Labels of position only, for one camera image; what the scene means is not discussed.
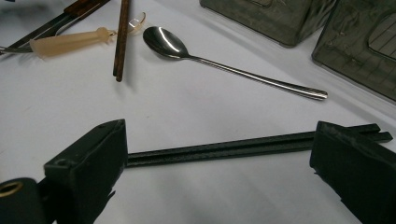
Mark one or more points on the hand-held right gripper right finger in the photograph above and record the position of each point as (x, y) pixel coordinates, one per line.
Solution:
(358, 168)

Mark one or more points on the smoky transparent plastic bin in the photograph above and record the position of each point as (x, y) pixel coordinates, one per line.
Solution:
(274, 21)
(342, 56)

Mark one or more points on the single black chopstick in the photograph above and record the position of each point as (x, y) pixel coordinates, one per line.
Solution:
(124, 37)

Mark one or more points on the brown wooden chopstick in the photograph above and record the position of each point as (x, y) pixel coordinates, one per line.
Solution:
(119, 37)

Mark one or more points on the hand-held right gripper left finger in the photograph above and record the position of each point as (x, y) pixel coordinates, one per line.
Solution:
(84, 174)

